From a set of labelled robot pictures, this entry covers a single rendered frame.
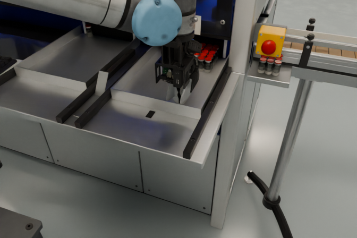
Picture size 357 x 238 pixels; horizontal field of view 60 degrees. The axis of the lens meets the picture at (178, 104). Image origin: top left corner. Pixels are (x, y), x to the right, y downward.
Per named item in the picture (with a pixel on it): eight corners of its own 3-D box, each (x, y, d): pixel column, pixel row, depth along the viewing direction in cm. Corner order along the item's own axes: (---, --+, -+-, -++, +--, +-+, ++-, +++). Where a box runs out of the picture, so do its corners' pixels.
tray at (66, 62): (81, 33, 121) (79, 25, 119) (140, 43, 114) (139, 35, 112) (16, 76, 96) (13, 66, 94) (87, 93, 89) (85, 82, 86)
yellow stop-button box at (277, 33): (258, 44, 96) (262, 22, 92) (282, 48, 94) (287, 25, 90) (254, 54, 90) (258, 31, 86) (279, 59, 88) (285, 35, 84)
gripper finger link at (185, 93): (173, 115, 77) (172, 84, 71) (181, 102, 81) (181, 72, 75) (185, 118, 76) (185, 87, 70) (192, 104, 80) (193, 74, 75)
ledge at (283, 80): (253, 60, 108) (254, 55, 107) (291, 67, 104) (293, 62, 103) (246, 80, 97) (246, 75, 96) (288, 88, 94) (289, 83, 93)
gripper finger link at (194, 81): (178, 90, 77) (178, 60, 72) (180, 86, 78) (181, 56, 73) (196, 94, 75) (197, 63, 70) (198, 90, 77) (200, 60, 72)
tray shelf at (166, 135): (71, 36, 124) (70, 31, 123) (244, 67, 104) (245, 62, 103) (-32, 102, 88) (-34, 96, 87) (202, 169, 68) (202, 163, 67)
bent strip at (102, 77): (102, 87, 91) (99, 70, 87) (111, 89, 90) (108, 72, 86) (73, 116, 80) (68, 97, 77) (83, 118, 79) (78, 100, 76)
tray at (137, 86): (160, 47, 112) (160, 38, 110) (230, 59, 104) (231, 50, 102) (111, 99, 86) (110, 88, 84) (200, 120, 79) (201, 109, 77)
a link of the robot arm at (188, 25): (167, 2, 68) (203, 7, 65) (168, 22, 70) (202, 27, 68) (153, 14, 62) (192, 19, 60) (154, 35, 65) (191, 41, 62)
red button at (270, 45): (261, 49, 90) (263, 36, 87) (275, 51, 89) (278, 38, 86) (259, 54, 87) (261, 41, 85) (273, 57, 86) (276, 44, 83)
